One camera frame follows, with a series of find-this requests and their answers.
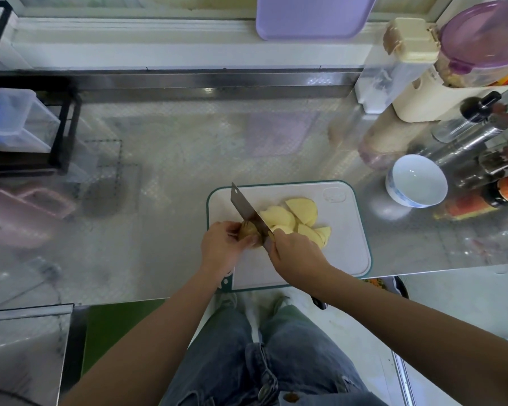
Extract person's left hand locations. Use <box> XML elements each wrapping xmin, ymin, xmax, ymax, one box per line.
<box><xmin>200</xmin><ymin>220</ymin><xmax>259</xmax><ymax>277</ymax></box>

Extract person's right hand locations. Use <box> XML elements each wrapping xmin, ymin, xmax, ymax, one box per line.
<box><xmin>265</xmin><ymin>229</ymin><xmax>333</xmax><ymax>291</ymax></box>

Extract brown potato piece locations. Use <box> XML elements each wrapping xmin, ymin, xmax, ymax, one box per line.
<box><xmin>239</xmin><ymin>219</ymin><xmax>264</xmax><ymax>244</ymax></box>

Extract pile of yellow potato slices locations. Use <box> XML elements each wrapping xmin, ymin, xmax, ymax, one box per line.
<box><xmin>261</xmin><ymin>197</ymin><xmax>332</xmax><ymax>249</ymax></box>

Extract steel cleaver knife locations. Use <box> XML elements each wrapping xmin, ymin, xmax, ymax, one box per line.
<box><xmin>230</xmin><ymin>182</ymin><xmax>328</xmax><ymax>310</ymax></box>

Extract white bowl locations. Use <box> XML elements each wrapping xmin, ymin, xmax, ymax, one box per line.
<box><xmin>385</xmin><ymin>153</ymin><xmax>449</xmax><ymax>209</ymax></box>

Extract person's left forearm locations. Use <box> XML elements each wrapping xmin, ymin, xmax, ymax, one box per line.
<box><xmin>63</xmin><ymin>266</ymin><xmax>226</xmax><ymax>406</ymax></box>

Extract person's right forearm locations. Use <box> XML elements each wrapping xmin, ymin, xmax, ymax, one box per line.
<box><xmin>313</xmin><ymin>266</ymin><xmax>508</xmax><ymax>406</ymax></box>

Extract person's white left shoe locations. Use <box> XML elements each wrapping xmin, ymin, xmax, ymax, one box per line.
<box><xmin>216</xmin><ymin>292</ymin><xmax>240</xmax><ymax>318</ymax></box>

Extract metal bowl with scraps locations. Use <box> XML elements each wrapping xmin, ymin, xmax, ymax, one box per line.
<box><xmin>360</xmin><ymin>276</ymin><xmax>408</xmax><ymax>299</ymax></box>

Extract person's blue jeans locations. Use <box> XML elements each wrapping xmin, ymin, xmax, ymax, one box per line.
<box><xmin>159</xmin><ymin>304</ymin><xmax>389</xmax><ymax>406</ymax></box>

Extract white cutting board green rim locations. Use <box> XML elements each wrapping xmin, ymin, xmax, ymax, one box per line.
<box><xmin>207</xmin><ymin>180</ymin><xmax>374</xmax><ymax>291</ymax></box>

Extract green mat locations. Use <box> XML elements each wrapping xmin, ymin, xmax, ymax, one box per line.
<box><xmin>80</xmin><ymin>298</ymin><xmax>166</xmax><ymax>377</ymax></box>

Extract black metal rack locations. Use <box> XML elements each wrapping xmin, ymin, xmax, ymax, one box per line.
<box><xmin>0</xmin><ymin>0</ymin><xmax>81</xmax><ymax>174</ymax></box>

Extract cream plastic canister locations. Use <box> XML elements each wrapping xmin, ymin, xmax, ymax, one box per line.
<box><xmin>392</xmin><ymin>70</ymin><xmax>501</xmax><ymax>123</ymax></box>

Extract steel shaker brown cap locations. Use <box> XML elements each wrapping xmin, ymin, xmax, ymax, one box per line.
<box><xmin>423</xmin><ymin>104</ymin><xmax>508</xmax><ymax>166</ymax></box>

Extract clear container cream lid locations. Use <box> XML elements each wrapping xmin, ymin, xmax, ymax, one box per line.
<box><xmin>354</xmin><ymin>17</ymin><xmax>441</xmax><ymax>115</ymax></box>

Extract glass bottle black cap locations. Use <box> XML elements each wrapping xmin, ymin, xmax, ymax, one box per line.
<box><xmin>432</xmin><ymin>91</ymin><xmax>502</xmax><ymax>144</ymax></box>

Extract steel bin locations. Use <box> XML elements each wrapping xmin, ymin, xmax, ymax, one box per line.
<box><xmin>0</xmin><ymin>303</ymin><xmax>74</xmax><ymax>406</ymax></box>

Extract glass jar red lid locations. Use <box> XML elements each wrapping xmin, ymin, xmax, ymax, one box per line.
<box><xmin>478</xmin><ymin>138</ymin><xmax>508</xmax><ymax>178</ymax></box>

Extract clear plastic storage box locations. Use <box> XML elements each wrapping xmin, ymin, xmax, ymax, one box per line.
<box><xmin>0</xmin><ymin>87</ymin><xmax>62</xmax><ymax>155</ymax></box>

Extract purple plastic cutting board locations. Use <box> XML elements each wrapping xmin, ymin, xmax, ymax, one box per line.
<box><xmin>256</xmin><ymin>0</ymin><xmax>379</xmax><ymax>41</ymax></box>

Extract purple lid food container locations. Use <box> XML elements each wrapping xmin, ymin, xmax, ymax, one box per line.
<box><xmin>439</xmin><ymin>0</ymin><xmax>508</xmax><ymax>88</ymax></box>

